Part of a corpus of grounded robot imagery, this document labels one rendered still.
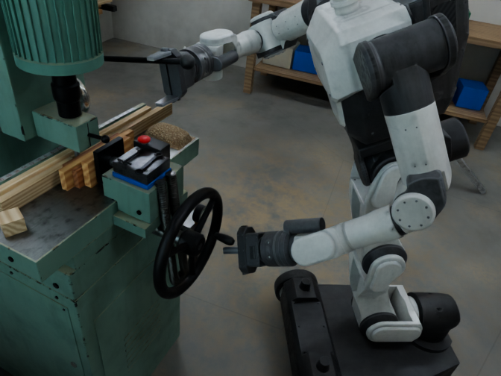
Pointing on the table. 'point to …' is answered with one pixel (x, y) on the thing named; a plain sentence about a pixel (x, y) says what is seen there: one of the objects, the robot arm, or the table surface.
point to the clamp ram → (104, 160)
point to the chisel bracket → (65, 127)
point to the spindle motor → (54, 36)
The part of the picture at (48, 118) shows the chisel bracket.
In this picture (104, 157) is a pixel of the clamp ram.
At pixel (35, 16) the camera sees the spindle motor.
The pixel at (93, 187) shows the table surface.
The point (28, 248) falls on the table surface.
